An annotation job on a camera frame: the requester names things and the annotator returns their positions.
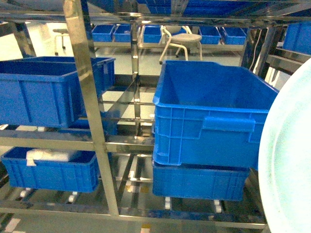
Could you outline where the light blue round tray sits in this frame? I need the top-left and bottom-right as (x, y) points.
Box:
(259, 61), (311, 233)

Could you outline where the stainless steel shelf rack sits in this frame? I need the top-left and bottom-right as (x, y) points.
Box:
(0, 0), (311, 233)

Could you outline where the blue crate left lower layer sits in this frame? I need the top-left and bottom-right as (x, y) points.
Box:
(1, 147), (99, 193)

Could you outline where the blue crate layer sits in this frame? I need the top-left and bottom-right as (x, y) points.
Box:
(1, 147), (99, 193)
(0, 61), (83, 128)

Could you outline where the large blue crate right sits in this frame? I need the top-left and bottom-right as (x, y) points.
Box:
(153, 60), (278, 168)

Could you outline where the blue crate behind left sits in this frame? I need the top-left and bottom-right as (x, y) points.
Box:
(17, 56), (116, 97)

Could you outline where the blue crate below right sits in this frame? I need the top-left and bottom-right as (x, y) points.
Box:
(153, 161), (250, 201)

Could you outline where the white round stool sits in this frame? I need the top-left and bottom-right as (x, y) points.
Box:
(159, 25), (203, 65)

